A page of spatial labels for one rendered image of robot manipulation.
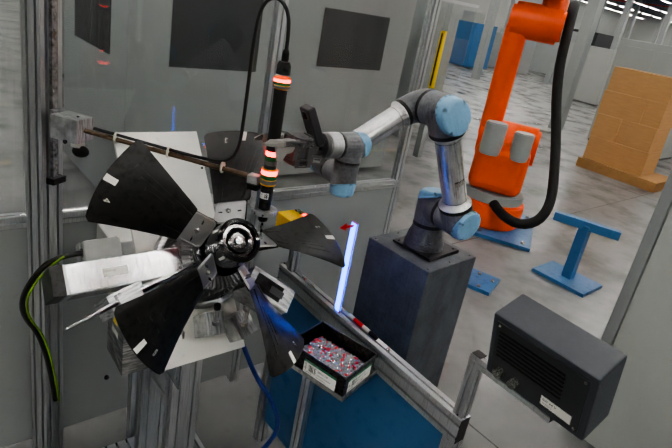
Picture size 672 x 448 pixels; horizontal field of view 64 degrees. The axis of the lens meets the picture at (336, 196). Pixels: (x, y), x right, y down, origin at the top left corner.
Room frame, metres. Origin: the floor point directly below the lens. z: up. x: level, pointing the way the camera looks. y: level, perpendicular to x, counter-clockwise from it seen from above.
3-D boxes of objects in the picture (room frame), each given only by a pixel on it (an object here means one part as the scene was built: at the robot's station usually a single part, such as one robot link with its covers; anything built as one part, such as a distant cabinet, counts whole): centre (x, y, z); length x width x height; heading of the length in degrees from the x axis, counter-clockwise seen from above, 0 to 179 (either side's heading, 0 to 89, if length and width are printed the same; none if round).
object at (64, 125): (1.48, 0.79, 1.36); 0.10 x 0.07 x 0.08; 77
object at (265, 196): (1.33, 0.18, 1.47); 0.04 x 0.04 x 0.46
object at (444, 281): (1.91, -0.37, 0.50); 0.30 x 0.30 x 1.00; 45
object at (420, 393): (1.50, -0.15, 0.82); 0.90 x 0.04 x 0.08; 42
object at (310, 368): (1.33, -0.07, 0.85); 0.22 x 0.17 x 0.07; 56
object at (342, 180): (1.53, 0.00, 1.35); 0.11 x 0.08 x 0.11; 34
